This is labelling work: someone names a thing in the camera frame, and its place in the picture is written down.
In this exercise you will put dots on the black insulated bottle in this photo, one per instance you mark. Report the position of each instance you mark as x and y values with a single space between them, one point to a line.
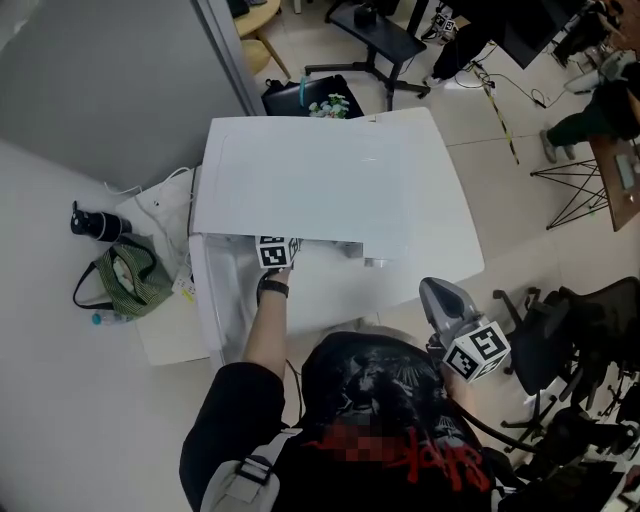
100 225

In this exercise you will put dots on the clear plastic water bottle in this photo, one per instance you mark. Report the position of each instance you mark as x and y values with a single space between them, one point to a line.
107 318

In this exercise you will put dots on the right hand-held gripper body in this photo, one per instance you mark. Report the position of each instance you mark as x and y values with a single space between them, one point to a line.
457 325

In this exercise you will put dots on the round wooden table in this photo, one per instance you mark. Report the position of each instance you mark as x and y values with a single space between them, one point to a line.
255 15

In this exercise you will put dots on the white power strip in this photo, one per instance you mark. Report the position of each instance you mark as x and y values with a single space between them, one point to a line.
184 286

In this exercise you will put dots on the black monitor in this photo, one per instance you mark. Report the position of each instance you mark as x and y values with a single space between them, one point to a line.
530 27

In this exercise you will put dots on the black bag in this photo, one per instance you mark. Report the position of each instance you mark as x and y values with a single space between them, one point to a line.
285 100

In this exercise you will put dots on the person's right forearm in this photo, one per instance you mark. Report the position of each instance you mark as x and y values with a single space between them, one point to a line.
457 387

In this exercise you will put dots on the green striped tote bag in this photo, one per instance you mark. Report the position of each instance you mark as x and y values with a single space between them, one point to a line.
132 280

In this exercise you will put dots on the yellow round stool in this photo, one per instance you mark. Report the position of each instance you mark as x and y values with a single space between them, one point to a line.
256 56

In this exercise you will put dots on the black rolling stand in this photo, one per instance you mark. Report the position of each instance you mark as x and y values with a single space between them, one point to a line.
380 40

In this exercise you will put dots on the black office chair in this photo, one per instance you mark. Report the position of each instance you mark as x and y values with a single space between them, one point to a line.
550 340

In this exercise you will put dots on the person's black printed shirt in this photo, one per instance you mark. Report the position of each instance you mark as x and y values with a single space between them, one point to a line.
380 425

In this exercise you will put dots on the black wristwatch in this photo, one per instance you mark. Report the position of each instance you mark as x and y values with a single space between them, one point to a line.
273 288

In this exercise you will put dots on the person's left forearm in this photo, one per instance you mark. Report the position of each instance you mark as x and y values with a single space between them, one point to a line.
267 330

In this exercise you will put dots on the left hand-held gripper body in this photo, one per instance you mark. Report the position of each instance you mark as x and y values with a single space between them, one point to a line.
273 254

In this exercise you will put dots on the yellow black striped stick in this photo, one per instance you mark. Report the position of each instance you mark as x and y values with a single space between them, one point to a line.
497 115

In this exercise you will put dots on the white artificial flowers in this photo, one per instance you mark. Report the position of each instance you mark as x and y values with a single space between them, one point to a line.
331 106

